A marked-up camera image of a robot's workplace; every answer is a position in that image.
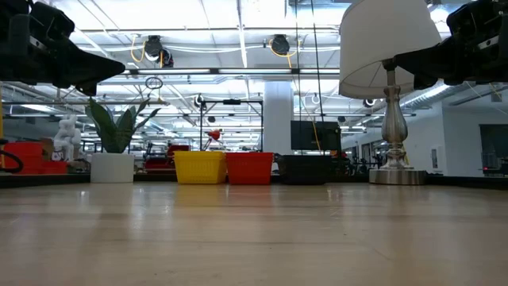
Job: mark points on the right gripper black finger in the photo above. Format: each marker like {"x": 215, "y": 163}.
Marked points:
{"x": 428, "y": 61}
{"x": 424, "y": 82}

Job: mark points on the yellow plastic slotted basket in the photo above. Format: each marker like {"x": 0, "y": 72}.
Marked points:
{"x": 200, "y": 168}

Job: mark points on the black plastic slotted basket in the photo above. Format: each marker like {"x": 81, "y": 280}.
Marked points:
{"x": 303, "y": 171}

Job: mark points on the red plastic slotted basket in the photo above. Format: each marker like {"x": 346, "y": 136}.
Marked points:
{"x": 250, "y": 168}

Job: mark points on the white abstract statue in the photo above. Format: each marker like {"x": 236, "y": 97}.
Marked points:
{"x": 67, "y": 135}

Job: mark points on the table lamp with white shade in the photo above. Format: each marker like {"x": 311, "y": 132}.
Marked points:
{"x": 369, "y": 39}

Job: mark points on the brown cardboard box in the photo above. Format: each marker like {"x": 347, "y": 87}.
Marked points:
{"x": 47, "y": 147}

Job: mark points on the dark glass door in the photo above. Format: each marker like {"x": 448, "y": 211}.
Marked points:
{"x": 492, "y": 139}

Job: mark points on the snake plant in white pot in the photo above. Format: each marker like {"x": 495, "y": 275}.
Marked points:
{"x": 113, "y": 167}

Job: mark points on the small red bin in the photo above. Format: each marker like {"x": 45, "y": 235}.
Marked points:
{"x": 55, "y": 167}

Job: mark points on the large red bin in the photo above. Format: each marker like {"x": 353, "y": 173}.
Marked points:
{"x": 24, "y": 157}

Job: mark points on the red background machine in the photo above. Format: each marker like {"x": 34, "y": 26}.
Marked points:
{"x": 158, "y": 163}

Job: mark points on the overhead light bar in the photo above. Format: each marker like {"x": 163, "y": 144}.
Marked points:
{"x": 198, "y": 72}

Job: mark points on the black monitor screen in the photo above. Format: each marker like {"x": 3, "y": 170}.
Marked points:
{"x": 305, "y": 135}

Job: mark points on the red desk lamp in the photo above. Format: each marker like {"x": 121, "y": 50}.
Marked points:
{"x": 214, "y": 135}

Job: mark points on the white building pillar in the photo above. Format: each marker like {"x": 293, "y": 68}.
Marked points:
{"x": 278, "y": 115}

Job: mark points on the silver ventilation duct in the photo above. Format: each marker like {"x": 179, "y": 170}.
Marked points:
{"x": 428, "y": 97}

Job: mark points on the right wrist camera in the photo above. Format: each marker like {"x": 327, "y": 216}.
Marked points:
{"x": 474, "y": 18}

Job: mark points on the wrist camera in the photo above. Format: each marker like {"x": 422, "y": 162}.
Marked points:
{"x": 51, "y": 20}
{"x": 474, "y": 18}

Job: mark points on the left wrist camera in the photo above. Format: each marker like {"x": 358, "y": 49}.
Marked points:
{"x": 51, "y": 20}

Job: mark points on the white wall box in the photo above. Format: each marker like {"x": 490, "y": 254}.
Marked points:
{"x": 436, "y": 159}

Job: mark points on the black background rig frame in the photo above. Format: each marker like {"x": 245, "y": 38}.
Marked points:
{"x": 201, "y": 127}

